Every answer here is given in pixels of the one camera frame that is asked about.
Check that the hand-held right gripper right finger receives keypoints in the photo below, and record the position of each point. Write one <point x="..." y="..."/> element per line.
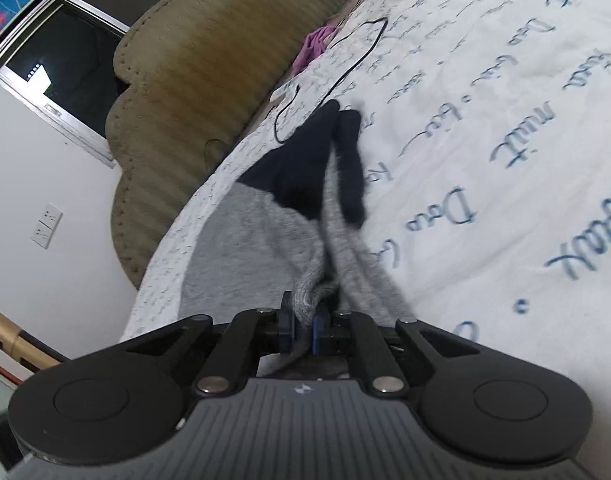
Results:
<point x="318" y="331"/>

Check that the white remote control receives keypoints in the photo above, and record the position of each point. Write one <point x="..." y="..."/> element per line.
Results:
<point x="285" y="91"/>

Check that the golden pole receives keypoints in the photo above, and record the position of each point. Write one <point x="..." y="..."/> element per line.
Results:
<point x="7" y="334"/>

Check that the white wall socket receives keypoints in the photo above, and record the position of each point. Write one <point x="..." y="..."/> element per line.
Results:
<point x="46" y="226"/>

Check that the white script-print blanket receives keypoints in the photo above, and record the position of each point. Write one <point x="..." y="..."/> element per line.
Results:
<point x="485" y="210"/>

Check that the olive padded headboard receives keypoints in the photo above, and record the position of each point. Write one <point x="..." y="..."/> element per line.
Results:
<point x="195" y="85"/>

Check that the grey and navy sweater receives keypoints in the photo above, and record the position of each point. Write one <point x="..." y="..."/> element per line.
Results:
<point x="245" y="250"/>

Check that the sliding window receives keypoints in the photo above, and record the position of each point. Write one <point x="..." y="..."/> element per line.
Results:
<point x="75" y="60"/>

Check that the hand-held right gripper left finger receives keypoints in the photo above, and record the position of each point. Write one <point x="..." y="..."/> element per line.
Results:
<point x="287" y="322"/>

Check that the purple cloth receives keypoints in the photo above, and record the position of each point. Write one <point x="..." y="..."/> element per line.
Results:
<point x="313" y="47"/>

